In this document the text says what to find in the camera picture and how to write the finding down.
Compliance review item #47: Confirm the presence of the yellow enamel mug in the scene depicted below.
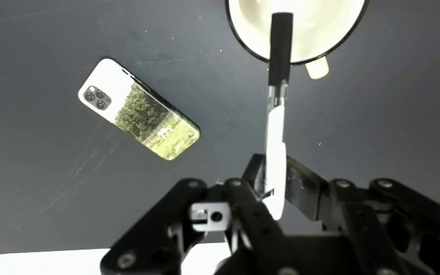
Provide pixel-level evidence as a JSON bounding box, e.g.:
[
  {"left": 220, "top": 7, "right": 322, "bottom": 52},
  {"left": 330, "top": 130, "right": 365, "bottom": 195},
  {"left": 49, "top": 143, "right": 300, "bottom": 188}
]
[{"left": 225, "top": 0, "right": 371, "bottom": 81}]

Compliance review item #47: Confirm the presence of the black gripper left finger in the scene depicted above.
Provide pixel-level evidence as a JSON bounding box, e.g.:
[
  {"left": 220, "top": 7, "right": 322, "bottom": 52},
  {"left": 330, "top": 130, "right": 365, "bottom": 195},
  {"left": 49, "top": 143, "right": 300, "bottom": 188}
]
[{"left": 99, "top": 152, "right": 289, "bottom": 275}]

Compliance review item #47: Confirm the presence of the white pen with black cap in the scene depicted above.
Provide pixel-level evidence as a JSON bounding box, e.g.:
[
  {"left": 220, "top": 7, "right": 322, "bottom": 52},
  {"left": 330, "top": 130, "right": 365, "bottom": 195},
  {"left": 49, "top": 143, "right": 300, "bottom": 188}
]
[{"left": 261, "top": 11, "right": 295, "bottom": 222}]

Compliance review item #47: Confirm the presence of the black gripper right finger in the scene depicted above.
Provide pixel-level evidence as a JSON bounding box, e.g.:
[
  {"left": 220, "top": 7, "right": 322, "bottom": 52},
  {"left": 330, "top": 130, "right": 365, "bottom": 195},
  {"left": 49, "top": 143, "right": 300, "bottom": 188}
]
[{"left": 286, "top": 156, "right": 440, "bottom": 275}]

